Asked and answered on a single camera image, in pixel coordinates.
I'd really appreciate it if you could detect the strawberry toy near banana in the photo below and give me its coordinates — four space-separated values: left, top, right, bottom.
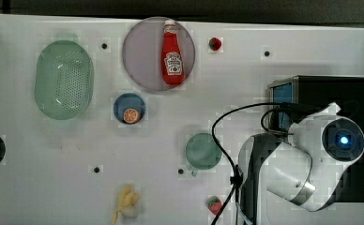
206 196 222 215

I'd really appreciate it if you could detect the peeled banana toy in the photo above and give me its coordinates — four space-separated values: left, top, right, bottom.
112 184 140 225

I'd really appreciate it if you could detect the orange slice toy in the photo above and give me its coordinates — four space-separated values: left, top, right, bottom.
123 108 141 124

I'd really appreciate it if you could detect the grey round plate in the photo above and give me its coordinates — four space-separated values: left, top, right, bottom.
122 17 195 91

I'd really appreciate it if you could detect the blue small bowl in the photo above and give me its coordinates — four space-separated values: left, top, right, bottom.
114 93 145 125

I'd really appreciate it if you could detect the red ketchup bottle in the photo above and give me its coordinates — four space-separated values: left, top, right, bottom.
160 19 185 86

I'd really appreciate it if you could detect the green oval colander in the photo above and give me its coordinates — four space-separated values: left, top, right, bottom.
35 40 94 120

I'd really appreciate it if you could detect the black toaster oven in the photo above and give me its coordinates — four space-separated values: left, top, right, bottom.
268 75 364 203

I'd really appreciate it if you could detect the strawberry toy near plate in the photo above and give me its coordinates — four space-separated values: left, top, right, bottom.
209 37 222 52

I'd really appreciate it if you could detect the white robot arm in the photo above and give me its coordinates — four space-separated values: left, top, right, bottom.
236 103 364 225

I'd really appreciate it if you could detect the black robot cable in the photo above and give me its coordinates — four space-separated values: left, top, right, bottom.
209 102 296 225

